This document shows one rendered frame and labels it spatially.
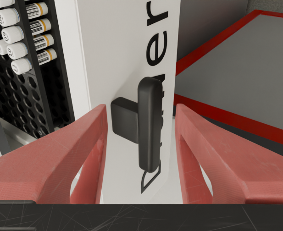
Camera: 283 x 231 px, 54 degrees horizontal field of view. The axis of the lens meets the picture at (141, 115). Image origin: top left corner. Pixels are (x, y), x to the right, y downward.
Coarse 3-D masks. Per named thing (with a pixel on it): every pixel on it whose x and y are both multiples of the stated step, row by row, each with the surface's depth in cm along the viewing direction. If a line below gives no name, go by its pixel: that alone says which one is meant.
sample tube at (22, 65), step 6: (42, 54) 26; (48, 54) 26; (54, 54) 26; (18, 60) 24; (24, 60) 24; (42, 60) 26; (48, 60) 26; (12, 66) 24; (18, 66) 24; (24, 66) 24; (30, 66) 25; (18, 72) 24
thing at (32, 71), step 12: (24, 12) 22; (24, 24) 23; (24, 36) 23; (36, 60) 25; (36, 72) 25; (36, 84) 26; (36, 96) 28; (36, 108) 28; (48, 108) 28; (48, 120) 28; (48, 132) 30
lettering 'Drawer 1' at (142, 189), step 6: (150, 12) 19; (150, 18) 20; (156, 18) 20; (162, 18) 21; (150, 24) 20; (156, 36) 21; (150, 42) 21; (156, 42) 21; (156, 48) 22; (156, 54) 22; (162, 54) 23; (150, 60) 21; (156, 60) 22; (156, 78) 23; (162, 78) 24; (162, 96) 25; (162, 114) 26; (162, 120) 27; (144, 174) 28; (156, 174) 30; (150, 180) 29
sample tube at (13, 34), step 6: (30, 24) 24; (36, 24) 24; (42, 24) 24; (48, 24) 25; (6, 30) 22; (12, 30) 22; (18, 30) 23; (36, 30) 24; (42, 30) 25; (6, 36) 23; (12, 36) 22; (18, 36) 23; (6, 42) 23; (12, 42) 23
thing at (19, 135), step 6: (0, 120) 39; (6, 126) 38; (12, 126) 38; (6, 132) 38; (12, 132) 37; (18, 132) 37; (24, 132) 37; (18, 138) 36; (24, 138) 36; (30, 138) 36; (24, 144) 36; (78, 174) 31
